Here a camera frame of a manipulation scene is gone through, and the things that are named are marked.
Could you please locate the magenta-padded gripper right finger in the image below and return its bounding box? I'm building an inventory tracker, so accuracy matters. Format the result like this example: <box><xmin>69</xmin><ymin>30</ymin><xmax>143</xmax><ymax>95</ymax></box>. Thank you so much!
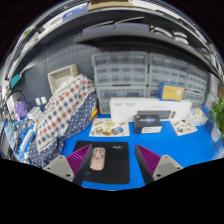
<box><xmin>134</xmin><ymin>144</ymin><xmax>184</xmax><ymax>185</ymax></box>

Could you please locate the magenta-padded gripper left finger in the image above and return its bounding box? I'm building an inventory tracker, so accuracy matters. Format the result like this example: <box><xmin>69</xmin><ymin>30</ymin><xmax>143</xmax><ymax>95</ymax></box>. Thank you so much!
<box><xmin>44</xmin><ymin>144</ymin><xmax>94</xmax><ymax>187</ymax></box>

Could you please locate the pink translucent computer mouse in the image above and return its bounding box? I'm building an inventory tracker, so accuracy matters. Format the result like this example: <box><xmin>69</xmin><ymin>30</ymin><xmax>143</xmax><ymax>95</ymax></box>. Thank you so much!
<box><xmin>89</xmin><ymin>146</ymin><xmax>107</xmax><ymax>172</ymax></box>

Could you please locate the black mouse pad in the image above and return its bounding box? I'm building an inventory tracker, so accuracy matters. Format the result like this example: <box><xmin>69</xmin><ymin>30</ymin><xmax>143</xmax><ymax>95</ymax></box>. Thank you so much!
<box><xmin>72</xmin><ymin>140</ymin><xmax>131</xmax><ymax>185</ymax></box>

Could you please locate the small black product box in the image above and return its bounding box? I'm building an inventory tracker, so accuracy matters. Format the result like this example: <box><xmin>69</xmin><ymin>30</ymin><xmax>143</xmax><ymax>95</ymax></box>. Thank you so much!
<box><xmin>133</xmin><ymin>114</ymin><xmax>163</xmax><ymax>135</ymax></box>

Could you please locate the navy polka dot cloth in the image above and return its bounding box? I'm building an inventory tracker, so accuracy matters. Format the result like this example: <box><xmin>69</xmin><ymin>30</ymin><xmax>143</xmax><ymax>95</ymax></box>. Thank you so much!
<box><xmin>27</xmin><ymin>90</ymin><xmax>98</xmax><ymax>169</ymax></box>

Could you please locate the red and blue checkered cloth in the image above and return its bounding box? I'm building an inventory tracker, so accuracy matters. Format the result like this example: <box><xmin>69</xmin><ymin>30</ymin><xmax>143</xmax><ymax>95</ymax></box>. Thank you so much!
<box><xmin>34</xmin><ymin>73</ymin><xmax>98</xmax><ymax>151</ymax></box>

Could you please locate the small yellow object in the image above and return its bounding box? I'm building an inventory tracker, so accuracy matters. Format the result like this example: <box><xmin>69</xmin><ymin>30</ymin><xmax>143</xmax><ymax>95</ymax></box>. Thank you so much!
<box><xmin>90</xmin><ymin>107</ymin><xmax>99</xmax><ymax>120</ymax></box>

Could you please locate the white and blue glove box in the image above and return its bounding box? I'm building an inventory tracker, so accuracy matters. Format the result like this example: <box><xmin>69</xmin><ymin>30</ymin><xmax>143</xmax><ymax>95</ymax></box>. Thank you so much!
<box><xmin>188</xmin><ymin>107</ymin><xmax>209</xmax><ymax>127</ymax></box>

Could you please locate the long white keyboard box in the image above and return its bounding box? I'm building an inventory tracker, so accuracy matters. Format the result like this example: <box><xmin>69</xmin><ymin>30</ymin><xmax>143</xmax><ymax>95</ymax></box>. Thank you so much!
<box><xmin>109</xmin><ymin>97</ymin><xmax>193</xmax><ymax>123</ymax></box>

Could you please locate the small purple object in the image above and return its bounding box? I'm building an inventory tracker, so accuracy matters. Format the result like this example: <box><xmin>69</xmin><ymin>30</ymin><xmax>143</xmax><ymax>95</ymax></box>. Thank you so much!
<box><xmin>14</xmin><ymin>100</ymin><xmax>28</xmax><ymax>120</ymax></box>

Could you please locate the green plant in white pot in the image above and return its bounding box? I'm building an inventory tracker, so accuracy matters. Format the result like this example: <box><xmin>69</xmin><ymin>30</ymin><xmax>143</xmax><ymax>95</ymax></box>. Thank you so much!
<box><xmin>209</xmin><ymin>96</ymin><xmax>224</xmax><ymax>141</ymax></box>

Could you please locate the white plastic basket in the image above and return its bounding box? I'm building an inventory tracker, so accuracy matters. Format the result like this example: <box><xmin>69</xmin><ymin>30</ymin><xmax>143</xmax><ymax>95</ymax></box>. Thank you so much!
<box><xmin>47</xmin><ymin>63</ymin><xmax>80</xmax><ymax>94</ymax></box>

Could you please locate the teal box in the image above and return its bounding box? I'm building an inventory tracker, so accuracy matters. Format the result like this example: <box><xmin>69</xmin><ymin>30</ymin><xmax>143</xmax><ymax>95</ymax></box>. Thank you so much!
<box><xmin>9</xmin><ymin>73</ymin><xmax>23</xmax><ymax>88</ymax></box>

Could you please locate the yellow card in blue frame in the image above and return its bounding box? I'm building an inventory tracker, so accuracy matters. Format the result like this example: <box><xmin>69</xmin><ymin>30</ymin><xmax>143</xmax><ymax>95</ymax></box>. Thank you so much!
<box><xmin>157</xmin><ymin>81</ymin><xmax>186</xmax><ymax>102</ymax></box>

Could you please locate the dark wall shelf unit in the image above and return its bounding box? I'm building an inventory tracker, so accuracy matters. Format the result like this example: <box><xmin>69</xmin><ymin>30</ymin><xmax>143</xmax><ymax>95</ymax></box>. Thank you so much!
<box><xmin>6</xmin><ymin>0</ymin><xmax>224</xmax><ymax>81</ymax></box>

